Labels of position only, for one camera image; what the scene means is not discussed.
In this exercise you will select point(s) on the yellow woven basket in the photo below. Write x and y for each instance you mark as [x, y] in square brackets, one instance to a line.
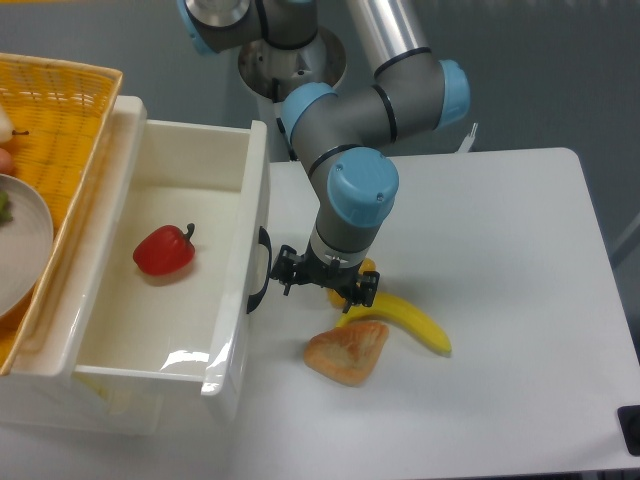
[65, 107]

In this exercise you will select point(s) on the yellow bell pepper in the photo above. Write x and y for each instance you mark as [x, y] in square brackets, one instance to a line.
[335, 299]

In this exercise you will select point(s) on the yellow banana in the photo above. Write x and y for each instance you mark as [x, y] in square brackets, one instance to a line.
[404, 314]

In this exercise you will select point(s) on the black drawer handle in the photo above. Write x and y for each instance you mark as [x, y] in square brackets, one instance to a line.
[263, 262]

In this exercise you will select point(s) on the grey ribbed plate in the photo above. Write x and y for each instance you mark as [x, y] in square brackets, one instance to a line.
[26, 242]

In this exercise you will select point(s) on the white drawer cabinet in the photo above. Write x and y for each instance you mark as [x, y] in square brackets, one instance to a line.
[44, 386]

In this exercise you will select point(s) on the white top drawer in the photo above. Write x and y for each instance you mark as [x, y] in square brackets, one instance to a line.
[175, 293]

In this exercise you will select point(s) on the brown pastry bread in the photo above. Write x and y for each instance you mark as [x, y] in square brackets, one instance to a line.
[348, 354]

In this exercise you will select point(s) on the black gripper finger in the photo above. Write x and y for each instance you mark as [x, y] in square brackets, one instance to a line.
[285, 269]
[360, 290]

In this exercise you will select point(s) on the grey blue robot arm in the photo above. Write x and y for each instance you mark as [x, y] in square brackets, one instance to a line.
[339, 140]

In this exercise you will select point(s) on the red bell pepper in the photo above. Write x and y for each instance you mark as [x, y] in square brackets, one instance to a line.
[165, 251]

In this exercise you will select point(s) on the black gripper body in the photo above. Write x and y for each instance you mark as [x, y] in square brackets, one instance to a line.
[312, 270]

